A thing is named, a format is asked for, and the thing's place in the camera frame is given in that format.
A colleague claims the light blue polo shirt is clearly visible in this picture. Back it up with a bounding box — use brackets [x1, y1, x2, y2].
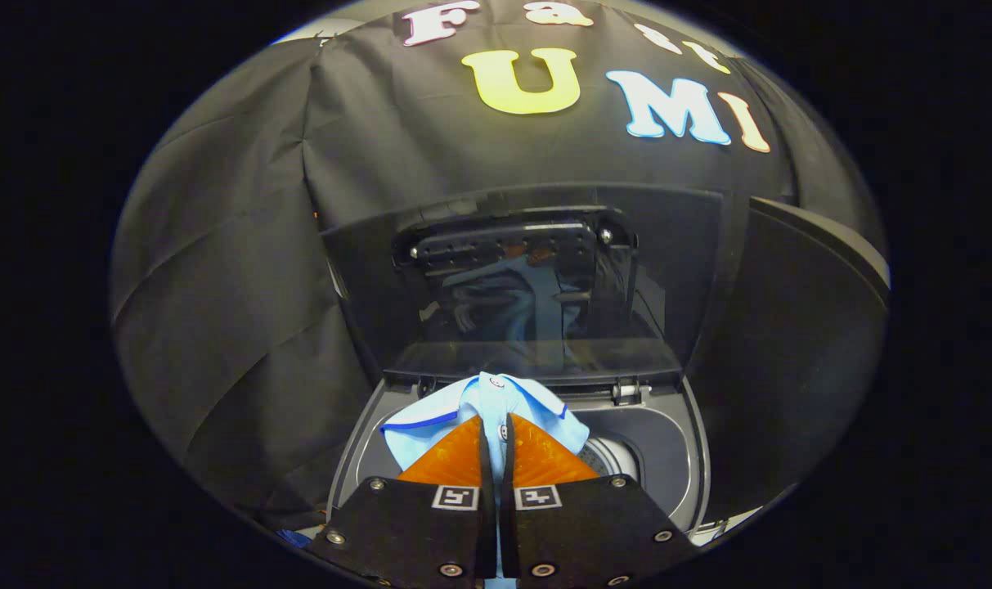
[379, 372, 590, 589]

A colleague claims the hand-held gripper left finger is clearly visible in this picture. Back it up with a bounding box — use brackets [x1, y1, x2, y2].
[307, 413, 496, 587]

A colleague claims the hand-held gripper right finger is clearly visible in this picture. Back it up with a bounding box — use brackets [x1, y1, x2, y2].
[500, 413, 701, 588]

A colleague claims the grey cabinet with dark top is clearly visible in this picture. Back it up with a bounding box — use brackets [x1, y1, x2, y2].
[692, 196, 891, 524]

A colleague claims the black backdrop cloth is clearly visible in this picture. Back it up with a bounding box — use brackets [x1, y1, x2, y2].
[110, 0, 885, 533]

